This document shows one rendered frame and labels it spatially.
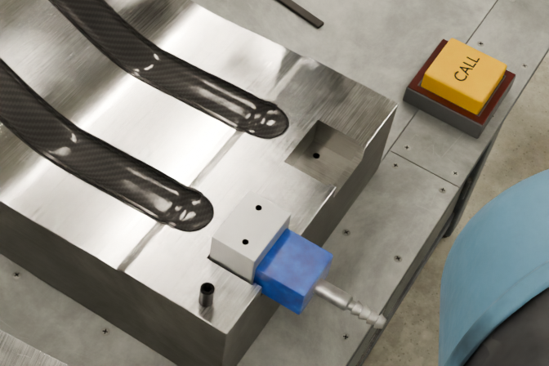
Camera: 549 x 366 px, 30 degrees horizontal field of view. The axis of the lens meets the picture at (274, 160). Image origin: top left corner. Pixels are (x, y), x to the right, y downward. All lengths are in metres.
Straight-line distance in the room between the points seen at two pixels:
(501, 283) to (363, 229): 0.69
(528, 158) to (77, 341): 1.39
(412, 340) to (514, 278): 1.58
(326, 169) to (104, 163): 0.18
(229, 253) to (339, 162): 0.16
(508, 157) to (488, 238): 1.85
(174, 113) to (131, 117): 0.03
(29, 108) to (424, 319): 1.10
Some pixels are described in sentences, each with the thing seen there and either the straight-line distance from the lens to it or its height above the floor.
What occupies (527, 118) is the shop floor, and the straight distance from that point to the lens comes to 2.13.
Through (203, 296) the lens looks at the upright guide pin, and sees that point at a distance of 0.71.
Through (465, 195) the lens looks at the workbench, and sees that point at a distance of 1.77.
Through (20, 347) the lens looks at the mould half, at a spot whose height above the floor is 0.88.
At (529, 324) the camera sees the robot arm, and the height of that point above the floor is 1.36.
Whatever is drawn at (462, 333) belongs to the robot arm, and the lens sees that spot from 0.20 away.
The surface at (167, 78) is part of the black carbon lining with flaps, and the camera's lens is 0.86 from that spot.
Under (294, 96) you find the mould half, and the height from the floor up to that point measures 0.89.
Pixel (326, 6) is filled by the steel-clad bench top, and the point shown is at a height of 0.80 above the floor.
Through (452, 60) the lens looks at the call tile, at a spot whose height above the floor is 0.84.
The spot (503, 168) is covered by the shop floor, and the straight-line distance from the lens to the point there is 2.03.
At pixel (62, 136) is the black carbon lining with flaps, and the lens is 0.82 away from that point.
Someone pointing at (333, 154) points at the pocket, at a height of 0.86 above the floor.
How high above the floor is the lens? 1.51
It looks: 52 degrees down
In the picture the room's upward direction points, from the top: 10 degrees clockwise
